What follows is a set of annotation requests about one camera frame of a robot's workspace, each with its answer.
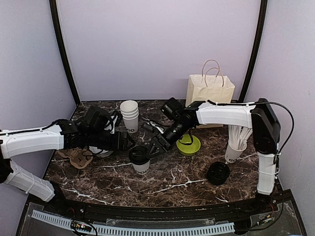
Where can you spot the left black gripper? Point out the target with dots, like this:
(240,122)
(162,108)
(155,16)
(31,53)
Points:
(118,145)

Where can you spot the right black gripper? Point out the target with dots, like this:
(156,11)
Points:
(161,141)

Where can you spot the brown cardboard cup carrier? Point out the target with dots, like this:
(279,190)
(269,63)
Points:
(76,157)

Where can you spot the stack of white paper cups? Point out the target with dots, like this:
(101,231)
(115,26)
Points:
(130,112)

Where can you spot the beige paper bag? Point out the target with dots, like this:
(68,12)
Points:
(209,85)

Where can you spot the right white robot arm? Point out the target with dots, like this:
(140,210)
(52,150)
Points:
(256,119)

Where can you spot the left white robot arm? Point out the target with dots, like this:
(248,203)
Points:
(61,134)

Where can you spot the white scalloped bowl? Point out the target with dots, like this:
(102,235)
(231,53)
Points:
(100,152)

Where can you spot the green bowl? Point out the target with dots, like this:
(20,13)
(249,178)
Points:
(188,145)

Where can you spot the stack of black lids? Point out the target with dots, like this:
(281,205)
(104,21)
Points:
(218,173)

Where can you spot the white cup holding straws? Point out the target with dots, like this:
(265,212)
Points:
(232,154)

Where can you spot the bundle of wrapped straws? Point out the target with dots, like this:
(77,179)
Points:
(238,135)

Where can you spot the black table edge rail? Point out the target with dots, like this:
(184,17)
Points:
(92,209)

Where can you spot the grey slotted cable duct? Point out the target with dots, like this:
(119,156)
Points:
(131,228)

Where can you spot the right black frame post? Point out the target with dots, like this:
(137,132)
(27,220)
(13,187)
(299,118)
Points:
(255,49)

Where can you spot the black frame post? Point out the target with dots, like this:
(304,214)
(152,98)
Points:
(62,51)
(255,49)

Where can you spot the left black frame post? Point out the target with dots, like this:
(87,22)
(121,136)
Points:
(62,51)

